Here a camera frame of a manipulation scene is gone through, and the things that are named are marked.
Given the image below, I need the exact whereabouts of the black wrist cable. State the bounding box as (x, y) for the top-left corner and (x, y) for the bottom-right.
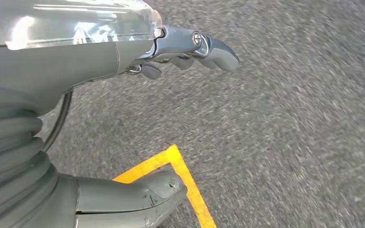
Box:
(41, 90), (74, 152)

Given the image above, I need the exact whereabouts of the yellow floor tape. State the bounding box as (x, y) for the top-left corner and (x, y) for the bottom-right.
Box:
(113, 144), (217, 228)

